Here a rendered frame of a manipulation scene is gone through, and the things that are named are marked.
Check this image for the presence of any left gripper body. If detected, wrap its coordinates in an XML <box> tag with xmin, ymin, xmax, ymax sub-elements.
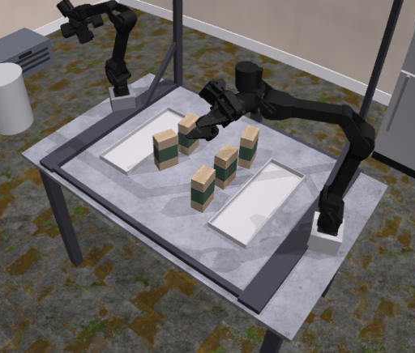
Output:
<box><xmin>206</xmin><ymin>90</ymin><xmax>246</xmax><ymax>142</ymax></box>

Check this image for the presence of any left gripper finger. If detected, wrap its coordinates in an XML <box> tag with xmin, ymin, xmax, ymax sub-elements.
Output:
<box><xmin>197</xmin><ymin>98</ymin><xmax>232</xmax><ymax>128</ymax></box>
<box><xmin>186</xmin><ymin>126</ymin><xmax>213</xmax><ymax>139</ymax></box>

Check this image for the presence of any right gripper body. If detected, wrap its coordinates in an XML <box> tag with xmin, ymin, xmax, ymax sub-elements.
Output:
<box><xmin>60</xmin><ymin>14</ymin><xmax>104</xmax><ymax>38</ymax></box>

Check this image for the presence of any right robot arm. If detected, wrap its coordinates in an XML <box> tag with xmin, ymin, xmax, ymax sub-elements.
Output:
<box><xmin>57</xmin><ymin>0</ymin><xmax>137</xmax><ymax>97</ymax></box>

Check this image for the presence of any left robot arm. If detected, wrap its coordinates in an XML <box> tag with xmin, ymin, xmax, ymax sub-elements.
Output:
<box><xmin>199</xmin><ymin>61</ymin><xmax>375</xmax><ymax>236</ymax></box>

